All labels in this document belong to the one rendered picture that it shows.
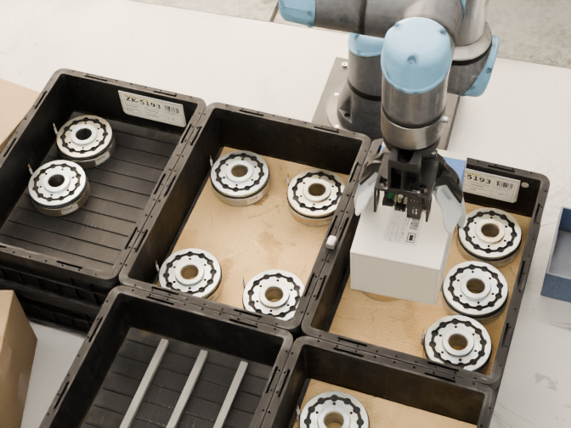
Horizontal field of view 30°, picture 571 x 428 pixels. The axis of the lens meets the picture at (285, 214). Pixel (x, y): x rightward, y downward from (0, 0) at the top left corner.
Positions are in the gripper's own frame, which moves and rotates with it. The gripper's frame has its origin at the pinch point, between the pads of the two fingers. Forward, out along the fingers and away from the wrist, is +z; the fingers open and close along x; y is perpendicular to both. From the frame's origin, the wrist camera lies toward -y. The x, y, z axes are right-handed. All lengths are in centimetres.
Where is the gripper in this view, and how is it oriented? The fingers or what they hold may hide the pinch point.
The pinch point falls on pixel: (409, 213)
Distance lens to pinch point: 146.5
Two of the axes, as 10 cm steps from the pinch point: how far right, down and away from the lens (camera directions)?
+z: 0.6, 5.9, 8.0
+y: -2.7, 7.8, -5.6
